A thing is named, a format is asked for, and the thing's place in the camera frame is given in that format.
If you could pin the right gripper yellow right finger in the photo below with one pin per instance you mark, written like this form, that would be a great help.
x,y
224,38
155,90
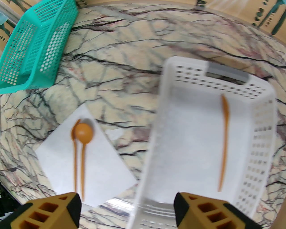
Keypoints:
x,y
207,217

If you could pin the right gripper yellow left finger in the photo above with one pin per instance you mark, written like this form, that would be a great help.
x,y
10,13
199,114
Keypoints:
x,y
44,214

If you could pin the orange plastic fork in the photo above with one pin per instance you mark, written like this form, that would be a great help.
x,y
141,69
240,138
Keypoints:
x,y
75,156

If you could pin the white paper napkin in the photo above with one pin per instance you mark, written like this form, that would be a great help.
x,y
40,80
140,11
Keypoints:
x,y
105,170

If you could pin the orange plastic knife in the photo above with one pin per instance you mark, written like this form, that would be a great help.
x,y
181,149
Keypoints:
x,y
224,134

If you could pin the orange plastic spoon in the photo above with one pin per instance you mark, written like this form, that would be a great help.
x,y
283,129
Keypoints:
x,y
83,133

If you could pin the white perforated plastic basket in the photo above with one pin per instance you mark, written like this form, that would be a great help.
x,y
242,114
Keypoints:
x,y
190,145

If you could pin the teal plastic mesh basket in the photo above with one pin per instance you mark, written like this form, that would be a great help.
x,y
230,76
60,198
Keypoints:
x,y
33,49

